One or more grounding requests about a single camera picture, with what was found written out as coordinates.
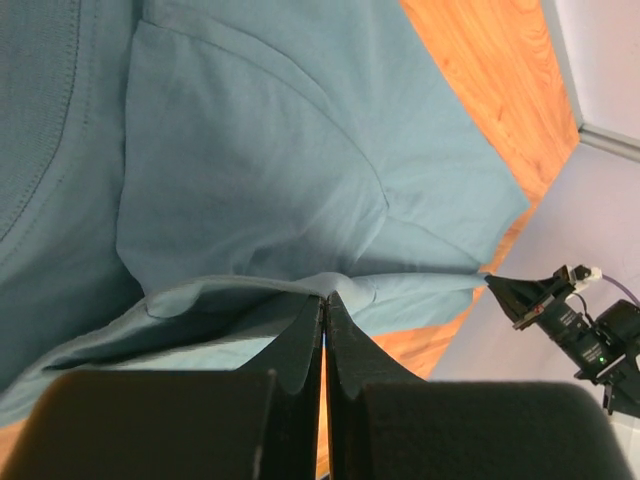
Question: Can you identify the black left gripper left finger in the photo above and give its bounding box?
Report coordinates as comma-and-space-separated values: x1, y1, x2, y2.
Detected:
2, 294, 321, 479

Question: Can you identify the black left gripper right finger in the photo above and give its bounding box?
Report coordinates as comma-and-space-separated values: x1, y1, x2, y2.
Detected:
326, 294, 632, 479

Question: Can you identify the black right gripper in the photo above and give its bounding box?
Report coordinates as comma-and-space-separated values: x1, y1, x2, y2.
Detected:
485, 272, 639, 415

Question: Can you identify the blue grey t shirt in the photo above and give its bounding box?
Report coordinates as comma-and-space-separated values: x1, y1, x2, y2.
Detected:
1, 1, 528, 425

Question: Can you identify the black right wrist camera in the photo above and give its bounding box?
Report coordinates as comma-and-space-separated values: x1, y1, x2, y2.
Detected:
554, 265, 603, 294

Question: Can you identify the aluminium back rail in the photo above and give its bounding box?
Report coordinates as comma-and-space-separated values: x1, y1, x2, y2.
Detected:
579, 124, 640, 163

